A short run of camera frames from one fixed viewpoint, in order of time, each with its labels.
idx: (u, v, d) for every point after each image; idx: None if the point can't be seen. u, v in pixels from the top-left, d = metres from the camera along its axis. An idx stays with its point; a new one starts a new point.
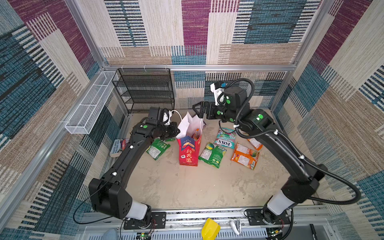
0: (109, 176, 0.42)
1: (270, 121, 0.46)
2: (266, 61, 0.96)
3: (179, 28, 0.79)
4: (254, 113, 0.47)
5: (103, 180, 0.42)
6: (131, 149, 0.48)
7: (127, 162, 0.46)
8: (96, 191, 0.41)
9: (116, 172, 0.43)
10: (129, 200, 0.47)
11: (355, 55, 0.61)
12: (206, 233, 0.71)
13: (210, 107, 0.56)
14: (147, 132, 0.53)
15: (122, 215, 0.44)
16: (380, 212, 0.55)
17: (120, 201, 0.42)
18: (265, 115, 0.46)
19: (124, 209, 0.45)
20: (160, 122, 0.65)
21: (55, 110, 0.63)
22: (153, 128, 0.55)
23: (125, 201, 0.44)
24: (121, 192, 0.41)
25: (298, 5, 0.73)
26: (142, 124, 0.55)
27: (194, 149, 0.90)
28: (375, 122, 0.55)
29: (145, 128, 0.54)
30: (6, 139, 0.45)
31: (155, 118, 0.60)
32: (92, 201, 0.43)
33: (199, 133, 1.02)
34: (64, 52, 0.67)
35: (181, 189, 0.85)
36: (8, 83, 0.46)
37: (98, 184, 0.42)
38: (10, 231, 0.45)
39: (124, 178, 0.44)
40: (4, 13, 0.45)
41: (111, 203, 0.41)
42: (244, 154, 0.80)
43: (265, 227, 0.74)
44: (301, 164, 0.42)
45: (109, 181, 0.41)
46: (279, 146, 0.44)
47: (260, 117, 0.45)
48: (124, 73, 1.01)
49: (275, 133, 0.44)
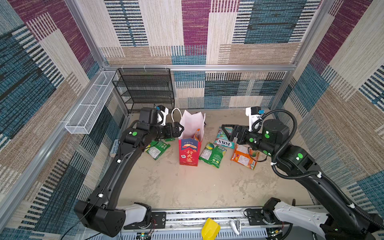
0: (95, 198, 0.39)
1: (311, 162, 0.43)
2: (266, 61, 0.96)
3: (179, 27, 0.79)
4: (292, 149, 0.46)
5: (89, 203, 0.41)
6: (119, 163, 0.43)
7: (114, 181, 0.41)
8: (84, 215, 0.41)
9: (102, 194, 0.39)
10: (122, 216, 0.45)
11: (355, 55, 0.61)
12: (206, 233, 0.71)
13: (242, 130, 0.53)
14: (137, 141, 0.47)
15: (113, 233, 0.42)
16: (380, 212, 0.55)
17: (109, 224, 0.39)
18: (305, 154, 0.44)
19: (116, 227, 0.43)
20: (153, 125, 0.57)
21: (55, 110, 0.63)
22: (144, 134, 0.49)
23: (116, 220, 0.42)
24: (109, 215, 0.38)
25: (298, 5, 0.73)
26: (131, 131, 0.49)
27: (195, 150, 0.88)
28: (375, 122, 0.55)
29: (134, 135, 0.48)
30: (6, 139, 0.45)
31: (147, 122, 0.53)
32: (81, 222, 0.41)
33: (201, 133, 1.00)
34: (64, 52, 0.67)
35: (181, 189, 0.85)
36: (8, 83, 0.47)
37: (85, 206, 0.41)
38: (10, 231, 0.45)
39: (111, 199, 0.40)
40: (4, 13, 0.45)
41: (100, 226, 0.38)
42: (244, 154, 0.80)
43: (264, 227, 0.74)
44: (351, 214, 0.38)
45: (95, 204, 0.38)
46: (324, 191, 0.41)
47: (299, 156, 0.43)
48: (124, 73, 1.01)
49: (319, 176, 0.41)
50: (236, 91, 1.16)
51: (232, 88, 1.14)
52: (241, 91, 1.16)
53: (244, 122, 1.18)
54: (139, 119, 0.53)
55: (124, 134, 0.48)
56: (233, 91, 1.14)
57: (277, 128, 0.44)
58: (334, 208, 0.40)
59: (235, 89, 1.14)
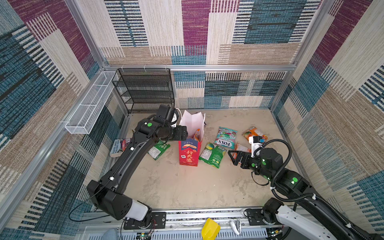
0: (106, 181, 0.41)
1: (306, 185, 0.49)
2: (266, 61, 0.96)
3: (179, 27, 0.79)
4: (288, 173, 0.53)
5: (101, 184, 0.41)
6: (131, 151, 0.45)
7: (125, 166, 0.43)
8: (94, 195, 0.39)
9: (113, 177, 0.41)
10: (129, 202, 0.46)
11: (355, 55, 0.61)
12: (206, 233, 0.71)
13: (245, 155, 0.62)
14: (151, 132, 0.48)
15: (119, 216, 0.44)
16: (380, 212, 0.55)
17: (116, 206, 0.41)
18: (300, 178, 0.50)
19: (123, 210, 0.45)
20: (169, 122, 0.60)
21: (56, 110, 0.63)
22: (158, 126, 0.50)
23: (123, 204, 0.43)
24: (117, 199, 0.40)
25: (298, 5, 0.73)
26: (147, 122, 0.50)
27: (195, 150, 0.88)
28: (375, 122, 0.55)
29: (149, 126, 0.49)
30: (6, 139, 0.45)
31: (163, 118, 0.55)
32: (91, 201, 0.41)
33: (201, 134, 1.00)
34: (64, 52, 0.67)
35: (181, 189, 0.85)
36: (8, 83, 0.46)
37: (96, 186, 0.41)
38: (10, 231, 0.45)
39: (121, 183, 0.42)
40: (4, 13, 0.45)
41: (107, 207, 0.40)
42: None
43: (265, 227, 0.74)
44: (350, 233, 0.42)
45: (106, 186, 0.40)
46: (321, 212, 0.45)
47: (294, 180, 0.50)
48: (124, 73, 1.01)
49: (314, 198, 0.47)
50: (236, 91, 1.16)
51: (232, 88, 1.14)
52: (241, 91, 1.16)
53: (245, 122, 1.18)
54: (156, 113, 0.56)
55: (139, 123, 0.50)
56: (233, 91, 1.16)
57: (270, 155, 0.52)
58: (337, 231, 0.44)
59: (236, 89, 1.14)
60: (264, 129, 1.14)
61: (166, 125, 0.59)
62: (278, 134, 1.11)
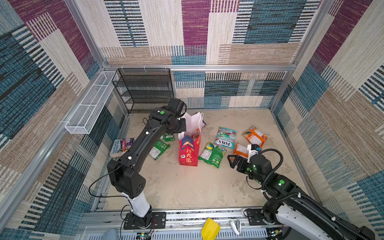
0: (124, 159, 0.45)
1: (292, 185, 0.54)
2: (266, 61, 0.96)
3: (179, 27, 0.79)
4: (277, 177, 0.59)
5: (120, 162, 0.45)
6: (146, 135, 0.49)
7: (141, 148, 0.47)
8: (113, 170, 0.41)
9: (131, 156, 0.46)
10: (143, 182, 0.50)
11: (355, 55, 0.61)
12: (206, 233, 0.71)
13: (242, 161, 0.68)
14: (164, 119, 0.52)
15: (135, 194, 0.48)
16: (380, 212, 0.55)
17: (133, 182, 0.44)
18: (287, 180, 0.56)
19: (137, 189, 0.48)
20: (179, 114, 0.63)
21: (55, 110, 0.63)
22: (170, 115, 0.54)
23: (138, 182, 0.47)
24: (135, 175, 0.44)
25: (298, 5, 0.73)
26: (159, 110, 0.55)
27: (193, 149, 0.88)
28: (375, 122, 0.55)
29: (161, 114, 0.54)
30: (6, 139, 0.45)
31: (174, 108, 0.60)
32: (110, 178, 0.47)
33: (199, 133, 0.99)
34: (64, 52, 0.67)
35: (181, 189, 0.85)
36: (8, 83, 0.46)
37: (115, 164, 0.44)
38: (10, 231, 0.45)
39: (138, 163, 0.46)
40: (4, 13, 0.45)
41: (125, 184, 0.45)
42: (244, 154, 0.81)
43: (265, 227, 0.74)
44: (336, 226, 0.44)
45: (124, 164, 0.44)
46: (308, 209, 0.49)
47: (281, 182, 0.56)
48: (125, 73, 1.01)
49: (299, 196, 0.51)
50: (236, 91, 1.16)
51: (232, 89, 1.14)
52: (241, 91, 1.16)
53: (245, 122, 1.18)
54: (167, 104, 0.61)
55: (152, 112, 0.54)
56: (233, 91, 1.16)
57: (259, 161, 0.58)
58: (326, 229, 0.47)
59: (236, 89, 1.14)
60: (264, 129, 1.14)
61: (177, 117, 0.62)
62: (278, 134, 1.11)
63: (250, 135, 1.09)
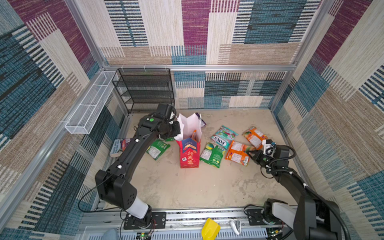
0: (114, 169, 0.43)
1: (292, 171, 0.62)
2: (266, 61, 0.96)
3: (179, 27, 0.79)
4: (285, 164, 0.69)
5: (109, 172, 0.43)
6: (137, 142, 0.49)
7: (132, 155, 0.46)
8: (102, 182, 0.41)
9: (121, 165, 0.44)
10: (134, 192, 0.48)
11: (354, 55, 0.62)
12: (206, 233, 0.71)
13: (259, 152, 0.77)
14: (153, 126, 0.52)
15: (126, 206, 0.45)
16: (380, 212, 0.55)
17: (124, 193, 0.42)
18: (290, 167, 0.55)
19: (129, 200, 0.46)
20: (169, 119, 0.66)
21: (55, 110, 0.63)
22: (159, 122, 0.55)
23: (129, 193, 0.45)
24: (126, 186, 0.43)
25: (298, 5, 0.73)
26: (149, 118, 0.55)
27: (195, 151, 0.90)
28: (375, 122, 0.55)
29: (151, 121, 0.54)
30: (6, 138, 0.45)
31: (162, 114, 0.60)
32: (98, 190, 0.44)
33: (196, 134, 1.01)
34: (64, 52, 0.67)
35: (181, 189, 0.85)
36: (8, 83, 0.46)
37: (104, 175, 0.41)
38: (10, 231, 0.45)
39: (128, 172, 0.44)
40: (4, 13, 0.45)
41: (115, 195, 0.43)
42: (237, 151, 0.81)
43: (265, 227, 0.74)
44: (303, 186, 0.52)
45: (115, 173, 0.42)
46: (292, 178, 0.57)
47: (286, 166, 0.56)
48: (125, 73, 1.01)
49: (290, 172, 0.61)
50: (236, 91, 1.16)
51: (232, 88, 1.14)
52: (241, 91, 1.16)
53: (245, 121, 1.18)
54: (156, 110, 0.60)
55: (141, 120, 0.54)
56: (233, 91, 1.16)
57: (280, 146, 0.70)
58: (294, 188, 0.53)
59: (236, 89, 1.14)
60: (264, 129, 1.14)
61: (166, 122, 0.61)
62: (278, 134, 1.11)
63: (250, 135, 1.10)
